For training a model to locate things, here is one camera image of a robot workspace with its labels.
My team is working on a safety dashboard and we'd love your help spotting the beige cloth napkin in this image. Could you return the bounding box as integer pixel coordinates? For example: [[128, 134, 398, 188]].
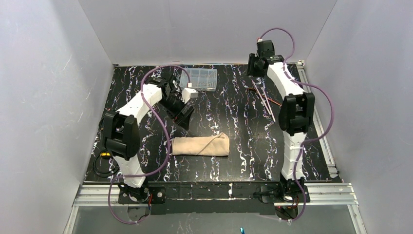
[[172, 133, 230, 156]]

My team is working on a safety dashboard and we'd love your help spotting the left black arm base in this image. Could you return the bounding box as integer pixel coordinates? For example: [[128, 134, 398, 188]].
[[118, 187, 166, 204]]

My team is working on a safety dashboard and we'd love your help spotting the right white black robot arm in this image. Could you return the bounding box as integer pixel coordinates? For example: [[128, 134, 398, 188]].
[[247, 39, 315, 180]]

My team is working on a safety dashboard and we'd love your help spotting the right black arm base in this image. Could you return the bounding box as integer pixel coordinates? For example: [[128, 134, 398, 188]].
[[253, 183, 311, 205]]

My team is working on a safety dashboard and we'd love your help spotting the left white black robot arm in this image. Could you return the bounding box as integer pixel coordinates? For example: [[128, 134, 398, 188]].
[[102, 77, 198, 188]]

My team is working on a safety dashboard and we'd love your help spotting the clear plastic screw box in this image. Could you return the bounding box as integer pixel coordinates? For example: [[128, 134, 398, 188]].
[[186, 68, 218, 92]]

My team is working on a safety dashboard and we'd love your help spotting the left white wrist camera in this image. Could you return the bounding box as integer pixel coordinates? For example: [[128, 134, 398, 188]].
[[181, 88, 198, 103]]

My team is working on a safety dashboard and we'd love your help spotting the aluminium frame rail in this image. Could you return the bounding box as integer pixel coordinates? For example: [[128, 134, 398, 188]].
[[73, 183, 359, 207]]

